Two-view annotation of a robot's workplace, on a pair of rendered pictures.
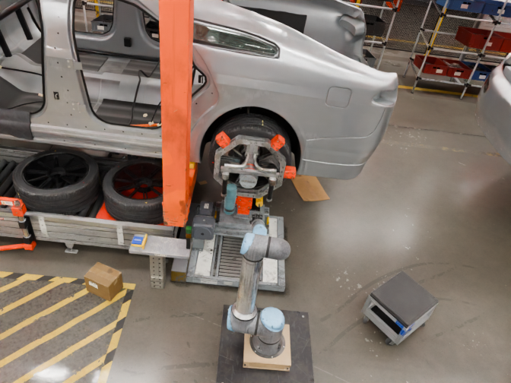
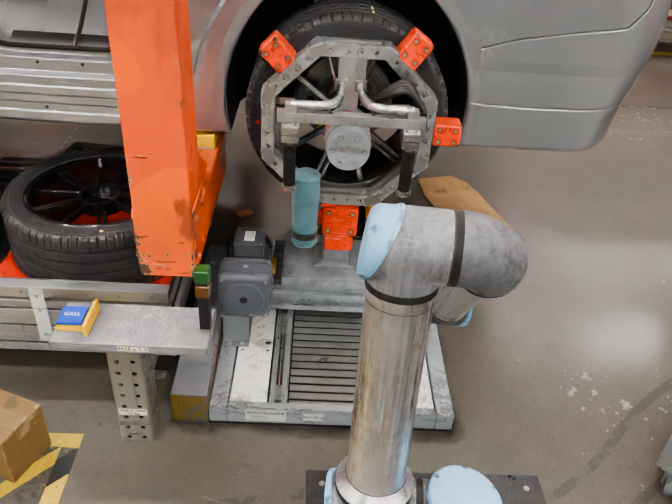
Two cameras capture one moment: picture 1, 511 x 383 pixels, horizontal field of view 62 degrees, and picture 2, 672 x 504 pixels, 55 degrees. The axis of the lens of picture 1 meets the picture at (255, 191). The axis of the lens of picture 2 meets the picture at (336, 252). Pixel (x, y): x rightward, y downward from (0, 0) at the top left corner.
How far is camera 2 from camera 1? 1.35 m
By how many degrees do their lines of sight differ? 4
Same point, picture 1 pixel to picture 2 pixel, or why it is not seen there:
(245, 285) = (380, 394)
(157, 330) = not seen: outside the picture
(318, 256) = (515, 344)
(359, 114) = not seen: outside the picture
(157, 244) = (124, 323)
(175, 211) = (166, 233)
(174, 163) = (148, 86)
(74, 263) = not seen: outside the picture
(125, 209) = (50, 250)
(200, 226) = (236, 279)
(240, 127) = (320, 18)
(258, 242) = (423, 224)
